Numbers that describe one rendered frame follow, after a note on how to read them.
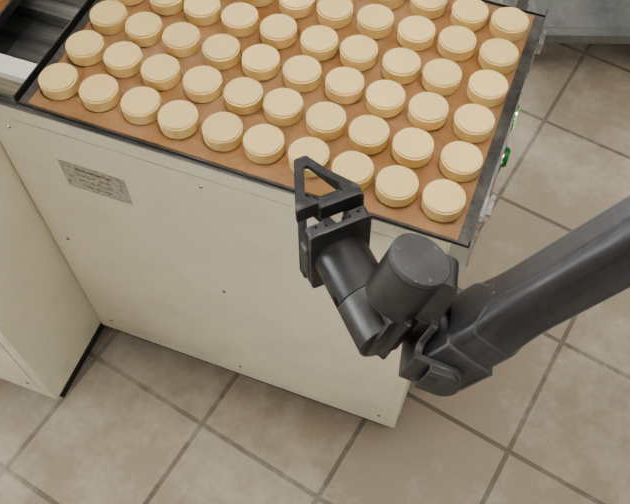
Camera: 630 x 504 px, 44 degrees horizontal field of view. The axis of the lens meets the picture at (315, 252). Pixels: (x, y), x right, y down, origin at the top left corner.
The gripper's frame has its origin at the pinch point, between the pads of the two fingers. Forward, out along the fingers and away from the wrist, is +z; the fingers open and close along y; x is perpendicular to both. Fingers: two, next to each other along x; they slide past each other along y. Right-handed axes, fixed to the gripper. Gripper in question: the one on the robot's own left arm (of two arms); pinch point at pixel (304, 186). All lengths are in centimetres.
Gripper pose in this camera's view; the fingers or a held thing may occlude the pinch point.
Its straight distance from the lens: 82.2
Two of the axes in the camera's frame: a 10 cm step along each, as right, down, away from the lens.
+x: 9.1, -3.6, 1.9
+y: 0.2, 5.1, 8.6
